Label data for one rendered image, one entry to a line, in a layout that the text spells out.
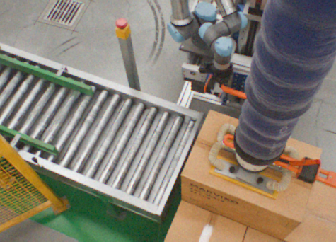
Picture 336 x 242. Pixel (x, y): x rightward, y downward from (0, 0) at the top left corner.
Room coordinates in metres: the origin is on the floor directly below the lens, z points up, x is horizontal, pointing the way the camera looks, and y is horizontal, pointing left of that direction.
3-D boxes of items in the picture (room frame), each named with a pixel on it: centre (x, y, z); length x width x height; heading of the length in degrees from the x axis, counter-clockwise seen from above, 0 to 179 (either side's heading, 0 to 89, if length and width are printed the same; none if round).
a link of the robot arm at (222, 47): (1.08, -0.27, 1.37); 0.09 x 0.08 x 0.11; 27
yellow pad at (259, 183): (0.64, -0.35, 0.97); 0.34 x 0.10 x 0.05; 61
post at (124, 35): (1.60, 0.22, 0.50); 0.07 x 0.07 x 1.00; 62
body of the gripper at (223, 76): (1.08, -0.28, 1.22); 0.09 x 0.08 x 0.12; 62
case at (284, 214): (0.72, -0.40, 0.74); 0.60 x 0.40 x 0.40; 62
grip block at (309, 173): (0.60, -0.61, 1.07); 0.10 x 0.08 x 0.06; 151
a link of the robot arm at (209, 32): (1.18, -0.24, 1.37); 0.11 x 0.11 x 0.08; 27
